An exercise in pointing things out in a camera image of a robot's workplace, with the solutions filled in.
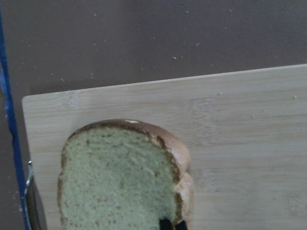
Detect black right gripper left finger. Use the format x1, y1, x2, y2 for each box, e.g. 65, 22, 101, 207
159, 218, 171, 230

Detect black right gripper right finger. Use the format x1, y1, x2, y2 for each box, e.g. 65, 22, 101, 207
175, 220, 187, 230

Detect bread slice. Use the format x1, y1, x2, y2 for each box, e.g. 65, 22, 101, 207
57, 119, 194, 230

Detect wooden cutting board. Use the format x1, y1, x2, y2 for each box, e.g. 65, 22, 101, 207
22, 65, 307, 230

